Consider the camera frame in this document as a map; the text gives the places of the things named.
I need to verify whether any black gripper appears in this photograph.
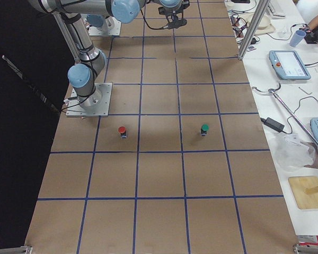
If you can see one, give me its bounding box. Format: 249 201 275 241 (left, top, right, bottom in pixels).
158 7 188 29

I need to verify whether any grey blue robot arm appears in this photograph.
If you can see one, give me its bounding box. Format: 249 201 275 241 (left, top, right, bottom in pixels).
86 1 190 30
29 1 146 110

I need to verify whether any green push button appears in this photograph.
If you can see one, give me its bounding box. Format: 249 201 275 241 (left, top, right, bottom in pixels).
200 124 209 136

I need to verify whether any red push button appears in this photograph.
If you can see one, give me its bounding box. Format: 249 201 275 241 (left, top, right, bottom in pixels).
118 126 127 139

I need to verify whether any wooden board with stand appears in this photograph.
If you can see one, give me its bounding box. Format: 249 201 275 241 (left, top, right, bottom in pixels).
288 176 318 210

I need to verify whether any person's hand with glove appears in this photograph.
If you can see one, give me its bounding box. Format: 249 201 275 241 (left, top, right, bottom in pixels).
299 25 312 33

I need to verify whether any beige bowl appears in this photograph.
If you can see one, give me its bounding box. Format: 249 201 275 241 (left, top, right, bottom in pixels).
241 13 275 35

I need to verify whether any metal walking cane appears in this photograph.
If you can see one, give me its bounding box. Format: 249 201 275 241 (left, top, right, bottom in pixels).
252 83 318 149

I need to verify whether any blue teach pendant upper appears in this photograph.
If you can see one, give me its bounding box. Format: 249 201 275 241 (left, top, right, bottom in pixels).
268 50 311 80

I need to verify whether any light blue plastic cup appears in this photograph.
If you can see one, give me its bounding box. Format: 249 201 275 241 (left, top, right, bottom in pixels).
289 30 307 47

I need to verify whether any black power adapter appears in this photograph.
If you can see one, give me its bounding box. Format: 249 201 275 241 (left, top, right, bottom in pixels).
261 117 285 132

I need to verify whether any clear plastic bag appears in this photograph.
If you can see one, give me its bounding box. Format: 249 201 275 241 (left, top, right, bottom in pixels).
272 133 315 171

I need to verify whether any arm aluminium base plate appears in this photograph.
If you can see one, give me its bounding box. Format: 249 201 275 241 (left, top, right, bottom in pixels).
89 18 121 37
66 83 113 117

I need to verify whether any aluminium frame post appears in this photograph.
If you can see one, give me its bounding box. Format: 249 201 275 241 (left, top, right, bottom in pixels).
237 0 270 60

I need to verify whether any black adapter cable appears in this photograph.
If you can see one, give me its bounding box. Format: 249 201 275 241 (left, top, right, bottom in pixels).
283 96 318 134

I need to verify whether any right corner metal bracket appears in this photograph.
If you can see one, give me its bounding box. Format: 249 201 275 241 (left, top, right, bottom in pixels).
293 244 318 254

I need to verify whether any corner metal bracket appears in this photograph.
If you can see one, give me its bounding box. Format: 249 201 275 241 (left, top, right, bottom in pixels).
293 244 318 254
0 246 33 254

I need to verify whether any left corner metal bracket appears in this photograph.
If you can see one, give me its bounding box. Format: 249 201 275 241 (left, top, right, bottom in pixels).
0 246 33 254

